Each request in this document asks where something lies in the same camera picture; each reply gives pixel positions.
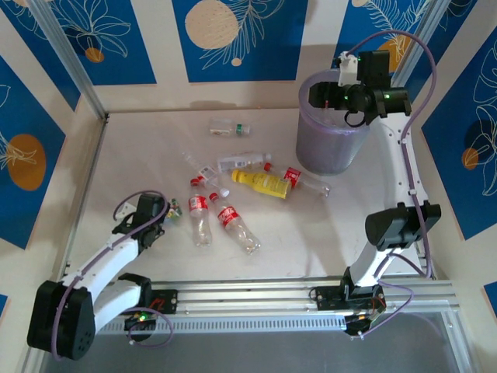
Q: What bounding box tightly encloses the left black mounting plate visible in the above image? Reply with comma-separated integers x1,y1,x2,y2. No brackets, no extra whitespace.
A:
149,289,180,314

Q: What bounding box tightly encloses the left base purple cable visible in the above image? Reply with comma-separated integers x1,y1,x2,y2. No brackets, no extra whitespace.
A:
127,306,174,347

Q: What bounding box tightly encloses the small colourful crushed bottle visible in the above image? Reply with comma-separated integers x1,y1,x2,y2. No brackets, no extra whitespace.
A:
166,197,185,224

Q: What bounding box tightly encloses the base controller board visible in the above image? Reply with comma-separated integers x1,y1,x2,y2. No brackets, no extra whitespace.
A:
123,309,157,331
343,297,388,337

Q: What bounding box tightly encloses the aluminium front rail beam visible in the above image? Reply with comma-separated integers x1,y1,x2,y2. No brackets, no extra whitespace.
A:
36,276,461,318

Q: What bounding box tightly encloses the right base controller board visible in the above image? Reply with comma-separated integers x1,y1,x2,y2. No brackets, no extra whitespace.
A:
343,297,388,337

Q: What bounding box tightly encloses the clear bottle green band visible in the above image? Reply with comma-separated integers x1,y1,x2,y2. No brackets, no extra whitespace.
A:
209,117,252,138

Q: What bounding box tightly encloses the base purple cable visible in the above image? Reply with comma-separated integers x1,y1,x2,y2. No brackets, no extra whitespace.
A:
349,283,415,341
127,306,174,347

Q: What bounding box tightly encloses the black mounting plate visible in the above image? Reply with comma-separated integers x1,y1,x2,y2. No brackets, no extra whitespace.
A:
149,289,180,314
313,285,386,312

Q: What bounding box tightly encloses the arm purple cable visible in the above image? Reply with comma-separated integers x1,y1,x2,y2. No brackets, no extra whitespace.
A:
50,190,170,362
346,30,440,281

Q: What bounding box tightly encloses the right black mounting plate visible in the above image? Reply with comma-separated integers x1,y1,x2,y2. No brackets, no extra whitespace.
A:
313,285,386,312

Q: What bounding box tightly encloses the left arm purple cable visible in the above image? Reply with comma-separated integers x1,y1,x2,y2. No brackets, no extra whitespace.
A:
50,190,170,362

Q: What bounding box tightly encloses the small clear plastic bottle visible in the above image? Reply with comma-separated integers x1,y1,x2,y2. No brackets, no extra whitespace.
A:
182,151,207,183

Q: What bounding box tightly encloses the long red label cola bottle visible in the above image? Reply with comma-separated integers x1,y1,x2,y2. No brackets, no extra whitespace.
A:
263,162,333,199

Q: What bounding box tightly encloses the aluminium frame post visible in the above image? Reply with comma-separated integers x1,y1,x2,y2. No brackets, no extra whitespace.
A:
29,0,110,122
390,0,447,102

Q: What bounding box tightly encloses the yellow plastic bottle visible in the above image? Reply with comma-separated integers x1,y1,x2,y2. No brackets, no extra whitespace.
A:
231,169,293,200

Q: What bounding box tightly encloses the left base controller board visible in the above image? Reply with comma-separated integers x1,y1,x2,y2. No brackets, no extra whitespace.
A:
123,309,157,331

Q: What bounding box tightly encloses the clear bottle white label red cap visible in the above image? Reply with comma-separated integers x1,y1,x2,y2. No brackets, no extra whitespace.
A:
216,151,273,173

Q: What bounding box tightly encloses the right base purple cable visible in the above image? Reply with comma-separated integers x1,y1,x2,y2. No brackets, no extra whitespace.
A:
349,283,415,341

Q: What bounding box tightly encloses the slotted grey cable duct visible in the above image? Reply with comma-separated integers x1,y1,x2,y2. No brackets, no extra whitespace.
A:
48,313,350,336

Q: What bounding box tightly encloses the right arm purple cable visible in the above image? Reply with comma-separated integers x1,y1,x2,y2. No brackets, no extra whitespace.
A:
346,30,440,281

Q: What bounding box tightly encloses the aluminium side rail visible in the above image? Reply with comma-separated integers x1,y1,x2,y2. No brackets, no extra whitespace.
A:
56,114,112,291
417,248,440,281

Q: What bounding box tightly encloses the purple mesh bin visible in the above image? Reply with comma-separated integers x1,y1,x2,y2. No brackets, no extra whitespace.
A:
295,69,372,175

